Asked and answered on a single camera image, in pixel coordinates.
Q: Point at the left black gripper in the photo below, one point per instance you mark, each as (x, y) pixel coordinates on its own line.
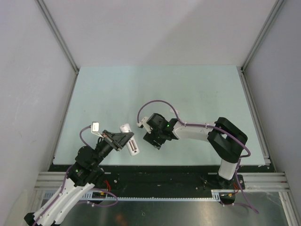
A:
(123, 138)

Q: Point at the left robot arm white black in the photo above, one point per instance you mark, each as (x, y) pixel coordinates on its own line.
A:
(80, 178)

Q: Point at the aluminium frame post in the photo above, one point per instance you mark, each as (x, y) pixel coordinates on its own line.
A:
(272, 16)
(57, 34)

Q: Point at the white battery compartment cover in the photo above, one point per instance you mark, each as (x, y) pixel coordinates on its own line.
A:
(175, 111)

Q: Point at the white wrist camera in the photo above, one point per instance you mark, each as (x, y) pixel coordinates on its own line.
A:
(143, 124)
(95, 128)

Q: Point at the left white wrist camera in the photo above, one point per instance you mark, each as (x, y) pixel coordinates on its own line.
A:
(95, 128)

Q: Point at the right aluminium frame post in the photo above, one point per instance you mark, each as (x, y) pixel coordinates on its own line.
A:
(272, 16)

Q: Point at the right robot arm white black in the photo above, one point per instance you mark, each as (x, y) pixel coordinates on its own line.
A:
(225, 138)

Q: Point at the left aluminium frame post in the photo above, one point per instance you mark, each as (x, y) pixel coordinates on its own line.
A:
(57, 34)

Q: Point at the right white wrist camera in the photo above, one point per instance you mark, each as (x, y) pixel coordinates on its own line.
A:
(143, 124)

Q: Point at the white remote control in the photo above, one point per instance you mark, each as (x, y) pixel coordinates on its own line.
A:
(132, 144)

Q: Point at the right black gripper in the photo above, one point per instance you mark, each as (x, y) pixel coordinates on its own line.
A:
(150, 138)

